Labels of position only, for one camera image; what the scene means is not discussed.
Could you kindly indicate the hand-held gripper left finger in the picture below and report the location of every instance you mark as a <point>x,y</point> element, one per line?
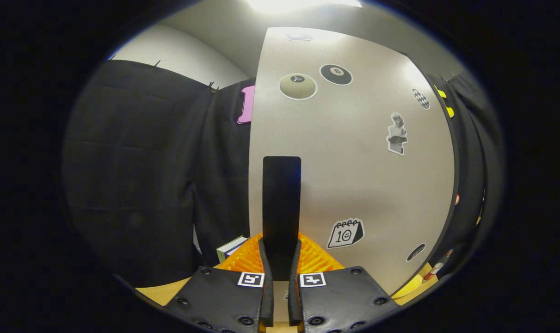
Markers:
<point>267,296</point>

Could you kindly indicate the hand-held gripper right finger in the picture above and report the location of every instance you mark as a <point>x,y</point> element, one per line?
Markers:
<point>296,300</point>

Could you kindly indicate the dark grey shoe cabinet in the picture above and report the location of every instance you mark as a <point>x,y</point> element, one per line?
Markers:
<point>454,152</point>

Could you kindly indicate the blue spine book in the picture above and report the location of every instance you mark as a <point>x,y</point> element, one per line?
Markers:
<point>236,249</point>

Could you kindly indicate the green spine book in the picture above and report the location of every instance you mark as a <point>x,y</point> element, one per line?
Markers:
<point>223,253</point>

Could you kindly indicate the yellow bread bun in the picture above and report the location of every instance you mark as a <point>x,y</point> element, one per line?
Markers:
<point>409,286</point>

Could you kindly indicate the small red cap bottle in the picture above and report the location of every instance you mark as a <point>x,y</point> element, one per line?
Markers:
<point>434,270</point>

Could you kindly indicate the black backdrop cloth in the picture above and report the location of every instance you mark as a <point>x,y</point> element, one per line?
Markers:
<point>136,162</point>

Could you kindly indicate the square ceiling light panel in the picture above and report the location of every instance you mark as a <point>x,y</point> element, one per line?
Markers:
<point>303,4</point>

